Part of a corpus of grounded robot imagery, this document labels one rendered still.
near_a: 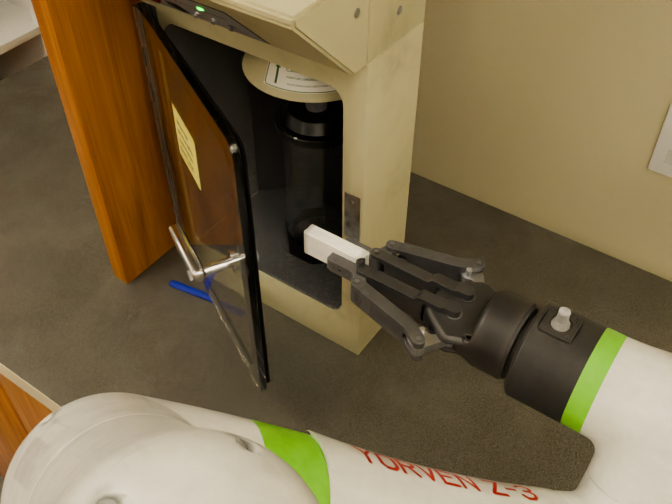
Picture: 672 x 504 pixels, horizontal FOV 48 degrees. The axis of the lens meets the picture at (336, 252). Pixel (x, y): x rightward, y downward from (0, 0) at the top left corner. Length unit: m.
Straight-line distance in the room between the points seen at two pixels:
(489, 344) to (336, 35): 0.30
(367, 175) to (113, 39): 0.38
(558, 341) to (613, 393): 0.06
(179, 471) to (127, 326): 0.87
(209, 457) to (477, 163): 1.09
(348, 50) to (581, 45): 0.51
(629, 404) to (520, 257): 0.64
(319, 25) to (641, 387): 0.39
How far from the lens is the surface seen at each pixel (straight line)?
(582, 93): 1.19
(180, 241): 0.88
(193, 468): 0.30
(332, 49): 0.70
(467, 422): 1.04
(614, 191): 1.26
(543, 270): 1.24
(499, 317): 0.67
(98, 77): 1.02
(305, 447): 0.50
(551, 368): 0.65
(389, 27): 0.78
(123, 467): 0.31
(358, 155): 0.84
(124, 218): 1.15
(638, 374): 0.65
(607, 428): 0.66
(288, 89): 0.88
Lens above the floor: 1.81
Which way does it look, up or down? 45 degrees down
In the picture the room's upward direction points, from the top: straight up
